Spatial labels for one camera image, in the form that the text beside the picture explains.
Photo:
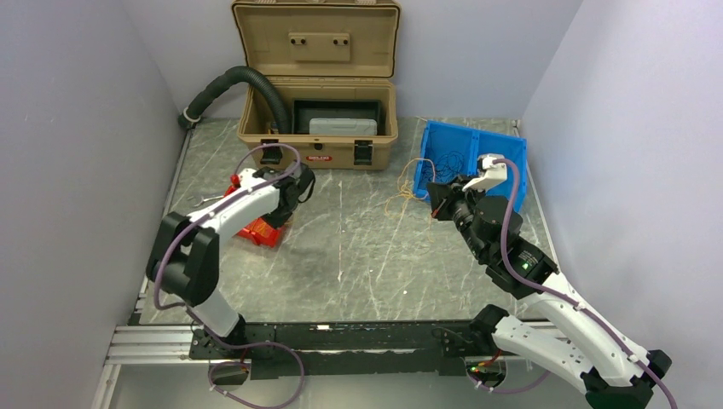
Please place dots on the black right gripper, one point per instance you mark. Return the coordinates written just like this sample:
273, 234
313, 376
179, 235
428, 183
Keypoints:
443, 195

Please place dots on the red bin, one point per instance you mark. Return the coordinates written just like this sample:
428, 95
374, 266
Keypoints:
260, 233

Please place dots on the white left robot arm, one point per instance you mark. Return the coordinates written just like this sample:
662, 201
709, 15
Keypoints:
185, 258

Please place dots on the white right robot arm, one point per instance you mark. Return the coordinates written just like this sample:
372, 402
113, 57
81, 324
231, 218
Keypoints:
609, 369

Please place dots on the blue bin left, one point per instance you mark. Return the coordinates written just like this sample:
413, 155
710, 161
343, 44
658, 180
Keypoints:
444, 154

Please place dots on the blue bin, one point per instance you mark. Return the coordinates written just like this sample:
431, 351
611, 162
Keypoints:
510, 147
444, 154

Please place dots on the blue bin right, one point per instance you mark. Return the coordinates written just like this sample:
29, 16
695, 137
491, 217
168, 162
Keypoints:
510, 147

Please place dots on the grey plastic box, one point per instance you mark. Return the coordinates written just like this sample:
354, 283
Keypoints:
343, 126

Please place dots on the black tray in case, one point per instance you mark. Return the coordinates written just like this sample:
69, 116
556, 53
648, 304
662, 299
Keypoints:
303, 110

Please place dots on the tan tool case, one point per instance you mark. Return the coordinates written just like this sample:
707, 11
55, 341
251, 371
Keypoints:
319, 50

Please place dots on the silver wrench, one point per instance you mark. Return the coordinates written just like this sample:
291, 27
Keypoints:
199, 200

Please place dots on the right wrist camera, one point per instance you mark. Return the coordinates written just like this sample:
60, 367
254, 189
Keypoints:
491, 172

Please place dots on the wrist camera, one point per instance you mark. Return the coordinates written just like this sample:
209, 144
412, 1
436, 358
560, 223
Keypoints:
491, 172
241, 180

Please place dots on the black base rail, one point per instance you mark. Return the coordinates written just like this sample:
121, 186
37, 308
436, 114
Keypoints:
274, 350

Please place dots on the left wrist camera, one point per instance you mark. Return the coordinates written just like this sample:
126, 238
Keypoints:
241, 180

